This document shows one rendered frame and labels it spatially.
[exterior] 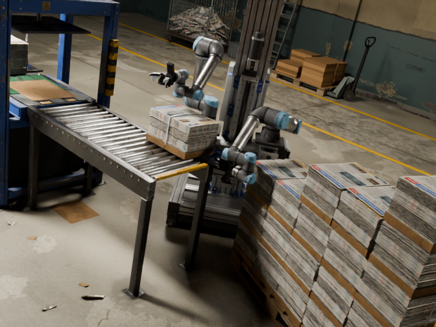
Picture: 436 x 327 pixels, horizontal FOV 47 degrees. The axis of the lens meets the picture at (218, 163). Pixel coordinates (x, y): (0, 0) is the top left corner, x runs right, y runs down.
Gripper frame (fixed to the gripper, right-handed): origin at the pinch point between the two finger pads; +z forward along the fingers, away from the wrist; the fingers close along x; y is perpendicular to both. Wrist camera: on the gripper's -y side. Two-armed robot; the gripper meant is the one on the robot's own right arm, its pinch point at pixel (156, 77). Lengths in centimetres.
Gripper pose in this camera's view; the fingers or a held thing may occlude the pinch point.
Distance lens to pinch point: 332.1
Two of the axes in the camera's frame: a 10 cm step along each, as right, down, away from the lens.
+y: -2.9, 8.5, 4.4
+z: -4.9, 2.6, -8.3
